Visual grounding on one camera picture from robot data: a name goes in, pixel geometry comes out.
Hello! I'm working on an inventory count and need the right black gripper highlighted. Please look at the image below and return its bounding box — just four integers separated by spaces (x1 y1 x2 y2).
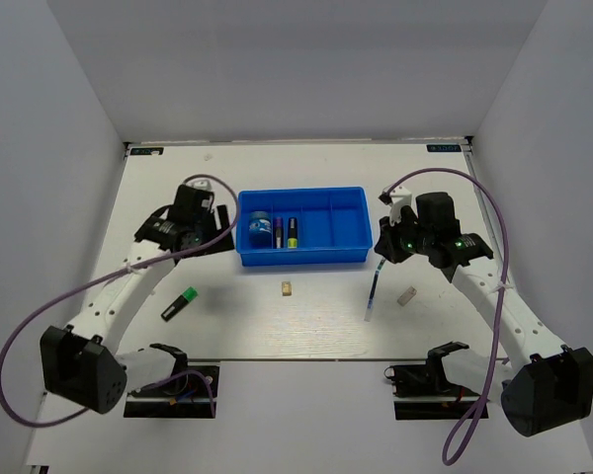
375 209 434 264

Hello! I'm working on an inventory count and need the white translucent eraser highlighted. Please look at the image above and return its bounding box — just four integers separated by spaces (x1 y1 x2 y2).
397 286 417 306

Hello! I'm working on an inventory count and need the green highlighter black body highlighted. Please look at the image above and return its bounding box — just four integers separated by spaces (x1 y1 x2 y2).
161 286 198 322

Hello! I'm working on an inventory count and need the purple highlighter black body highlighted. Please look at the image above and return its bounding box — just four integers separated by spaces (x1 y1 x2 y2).
273 217 284 249

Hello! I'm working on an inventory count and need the blue pen refill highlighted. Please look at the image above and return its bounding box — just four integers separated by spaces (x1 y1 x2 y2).
364 270 380 322

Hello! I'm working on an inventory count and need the yellow highlighter black body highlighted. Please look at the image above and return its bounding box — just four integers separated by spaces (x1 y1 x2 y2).
287 217 298 249

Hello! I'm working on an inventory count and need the beige eraser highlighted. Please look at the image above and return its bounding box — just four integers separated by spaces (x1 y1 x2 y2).
281 281 293 296

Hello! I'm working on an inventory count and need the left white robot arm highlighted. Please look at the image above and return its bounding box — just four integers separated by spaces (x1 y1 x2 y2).
40 179 234 414

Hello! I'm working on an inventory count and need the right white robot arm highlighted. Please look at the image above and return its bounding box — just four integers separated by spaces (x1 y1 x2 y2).
375 187 593 436

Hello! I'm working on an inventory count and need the blue plastic divided tray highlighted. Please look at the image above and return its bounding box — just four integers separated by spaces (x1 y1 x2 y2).
236 187 373 267

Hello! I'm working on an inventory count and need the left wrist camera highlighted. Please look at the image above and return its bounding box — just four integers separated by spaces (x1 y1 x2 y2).
185 178 212 192

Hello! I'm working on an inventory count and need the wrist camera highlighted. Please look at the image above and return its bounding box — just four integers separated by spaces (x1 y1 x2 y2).
185 178 212 192
379 185 412 225

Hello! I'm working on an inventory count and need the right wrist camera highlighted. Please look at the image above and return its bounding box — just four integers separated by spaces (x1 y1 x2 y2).
379 185 412 225

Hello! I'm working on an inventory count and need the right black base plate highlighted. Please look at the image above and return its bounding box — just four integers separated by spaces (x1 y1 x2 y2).
383 363 479 421

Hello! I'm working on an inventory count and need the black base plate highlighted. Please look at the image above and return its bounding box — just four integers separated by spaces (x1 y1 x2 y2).
123 364 220 420
383 363 479 421

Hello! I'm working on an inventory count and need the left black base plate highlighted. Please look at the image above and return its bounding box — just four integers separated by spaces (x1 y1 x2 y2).
123 364 220 420

